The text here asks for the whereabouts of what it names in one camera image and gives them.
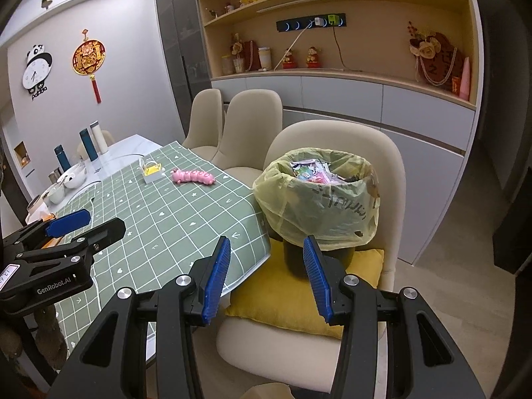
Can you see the black power strip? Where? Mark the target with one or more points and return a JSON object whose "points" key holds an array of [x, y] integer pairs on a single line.
{"points": [[299, 24]]}

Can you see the orange tissue pack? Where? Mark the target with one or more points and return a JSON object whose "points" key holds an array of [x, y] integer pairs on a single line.
{"points": [[52, 242]]}

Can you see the person's left forearm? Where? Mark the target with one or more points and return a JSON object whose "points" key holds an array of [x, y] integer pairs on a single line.
{"points": [[46, 336]]}

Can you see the pink caterpillar toy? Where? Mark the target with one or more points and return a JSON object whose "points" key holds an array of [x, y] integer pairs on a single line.
{"points": [[193, 176]]}

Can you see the red gold wall ornament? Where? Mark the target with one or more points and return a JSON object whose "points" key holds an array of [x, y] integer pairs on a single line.
{"points": [[88, 58]]}

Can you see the yellow lidded jar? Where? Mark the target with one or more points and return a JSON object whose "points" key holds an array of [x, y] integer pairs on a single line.
{"points": [[227, 65]]}

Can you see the blue insulated bottle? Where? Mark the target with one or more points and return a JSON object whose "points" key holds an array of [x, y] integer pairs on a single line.
{"points": [[88, 145]]}

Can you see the panda wall clock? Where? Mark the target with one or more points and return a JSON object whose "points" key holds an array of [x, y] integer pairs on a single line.
{"points": [[35, 70]]}

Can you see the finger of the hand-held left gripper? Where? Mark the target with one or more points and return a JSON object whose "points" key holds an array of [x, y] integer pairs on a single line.
{"points": [[68, 220], [104, 232]]}

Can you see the small red box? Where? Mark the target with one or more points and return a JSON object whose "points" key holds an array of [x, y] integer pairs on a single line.
{"points": [[455, 84]]}

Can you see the green grid tablecloth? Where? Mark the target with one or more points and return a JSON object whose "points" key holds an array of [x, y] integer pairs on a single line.
{"points": [[166, 224]]}

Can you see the white lidded mug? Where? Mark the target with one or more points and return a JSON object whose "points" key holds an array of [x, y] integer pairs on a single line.
{"points": [[264, 59]]}

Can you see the large flower handbag ornament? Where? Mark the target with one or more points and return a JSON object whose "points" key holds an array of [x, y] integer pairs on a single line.
{"points": [[440, 58]]}

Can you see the small white yellow packet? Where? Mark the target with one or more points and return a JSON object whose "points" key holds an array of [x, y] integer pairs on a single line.
{"points": [[151, 174]]}

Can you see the yellow cushion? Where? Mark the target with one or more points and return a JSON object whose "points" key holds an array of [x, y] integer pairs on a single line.
{"points": [[270, 307]]}

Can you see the beige wall shelf cabinet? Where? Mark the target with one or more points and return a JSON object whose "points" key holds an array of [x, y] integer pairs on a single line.
{"points": [[374, 41]]}

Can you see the white bowl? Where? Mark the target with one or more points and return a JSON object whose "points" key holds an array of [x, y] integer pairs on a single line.
{"points": [[56, 195], [72, 181]]}

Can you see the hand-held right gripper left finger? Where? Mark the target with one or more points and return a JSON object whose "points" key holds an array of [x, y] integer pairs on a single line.
{"points": [[216, 282]]}

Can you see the steel cup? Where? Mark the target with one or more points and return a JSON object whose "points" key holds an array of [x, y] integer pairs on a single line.
{"points": [[35, 207], [55, 176]]}

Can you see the dark grey tall cabinet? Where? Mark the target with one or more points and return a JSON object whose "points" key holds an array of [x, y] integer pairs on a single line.
{"points": [[174, 50]]}

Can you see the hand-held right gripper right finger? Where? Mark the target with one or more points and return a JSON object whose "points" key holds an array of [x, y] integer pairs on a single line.
{"points": [[318, 282]]}

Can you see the green charger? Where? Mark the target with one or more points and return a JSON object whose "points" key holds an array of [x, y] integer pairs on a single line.
{"points": [[333, 19]]}

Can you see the red gold figurine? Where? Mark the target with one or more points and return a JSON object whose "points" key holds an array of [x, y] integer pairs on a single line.
{"points": [[314, 58], [288, 60]]}

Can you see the small flower handbag ornament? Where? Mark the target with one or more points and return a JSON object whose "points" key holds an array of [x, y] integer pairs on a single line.
{"points": [[247, 56]]}

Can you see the teal insulated bottle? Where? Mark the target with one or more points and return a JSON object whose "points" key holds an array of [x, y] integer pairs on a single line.
{"points": [[62, 158]]}

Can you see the white charger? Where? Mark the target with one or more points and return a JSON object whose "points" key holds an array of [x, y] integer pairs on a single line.
{"points": [[318, 21]]}

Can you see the pile of colourful wrappers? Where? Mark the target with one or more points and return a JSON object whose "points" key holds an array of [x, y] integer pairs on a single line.
{"points": [[316, 172]]}

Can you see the small glass cup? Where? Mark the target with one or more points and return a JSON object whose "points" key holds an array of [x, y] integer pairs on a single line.
{"points": [[238, 67]]}

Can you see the white insulated bottle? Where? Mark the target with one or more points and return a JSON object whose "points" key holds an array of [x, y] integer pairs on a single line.
{"points": [[99, 137]]}

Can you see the black cabinet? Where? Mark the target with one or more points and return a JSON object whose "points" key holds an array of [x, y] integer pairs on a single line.
{"points": [[513, 249]]}

